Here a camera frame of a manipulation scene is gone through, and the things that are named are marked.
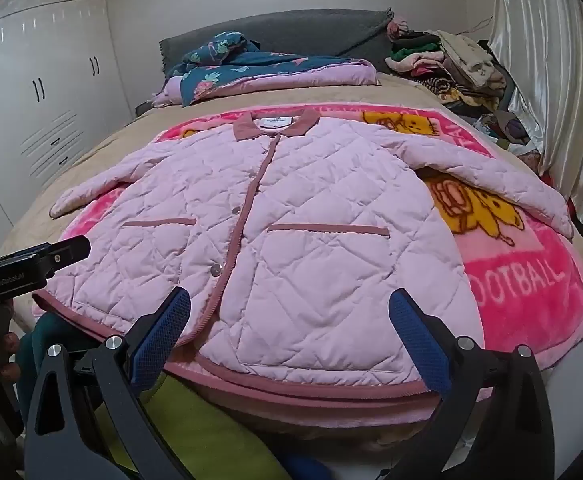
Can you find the person's left hand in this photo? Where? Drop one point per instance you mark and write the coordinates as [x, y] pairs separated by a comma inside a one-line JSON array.
[[10, 346]]

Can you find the pink quilted jacket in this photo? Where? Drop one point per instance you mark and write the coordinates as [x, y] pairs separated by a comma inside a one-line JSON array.
[[271, 220]]

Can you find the person's teal pants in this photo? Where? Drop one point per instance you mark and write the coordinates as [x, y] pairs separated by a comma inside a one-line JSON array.
[[46, 345]]

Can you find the white satin curtain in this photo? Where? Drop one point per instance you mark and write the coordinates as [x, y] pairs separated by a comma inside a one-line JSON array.
[[556, 70]]

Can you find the person's yellow-green top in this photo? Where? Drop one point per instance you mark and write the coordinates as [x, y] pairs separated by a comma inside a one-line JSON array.
[[206, 435]]

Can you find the beige bed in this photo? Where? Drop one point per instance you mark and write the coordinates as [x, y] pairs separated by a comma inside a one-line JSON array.
[[86, 150]]

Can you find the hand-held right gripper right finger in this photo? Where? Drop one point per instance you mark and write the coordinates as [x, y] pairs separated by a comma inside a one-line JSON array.
[[419, 342]]

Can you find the grey headboard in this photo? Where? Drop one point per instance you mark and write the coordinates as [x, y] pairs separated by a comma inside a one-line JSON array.
[[311, 30]]

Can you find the white wardrobe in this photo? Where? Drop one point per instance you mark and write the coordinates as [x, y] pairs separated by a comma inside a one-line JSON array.
[[36, 85]]

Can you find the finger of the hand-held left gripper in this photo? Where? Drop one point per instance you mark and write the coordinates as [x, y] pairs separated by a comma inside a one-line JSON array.
[[66, 251]]

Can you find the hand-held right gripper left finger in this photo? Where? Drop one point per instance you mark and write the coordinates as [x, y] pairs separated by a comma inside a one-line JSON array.
[[161, 340]]

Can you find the pile of folded clothes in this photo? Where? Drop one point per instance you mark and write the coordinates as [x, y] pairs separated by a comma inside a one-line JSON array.
[[451, 65]]

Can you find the pink printed blanket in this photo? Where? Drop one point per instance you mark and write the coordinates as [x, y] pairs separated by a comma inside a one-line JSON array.
[[516, 275]]

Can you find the teal floral quilt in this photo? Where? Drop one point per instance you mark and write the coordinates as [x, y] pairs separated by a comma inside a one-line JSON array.
[[251, 67]]

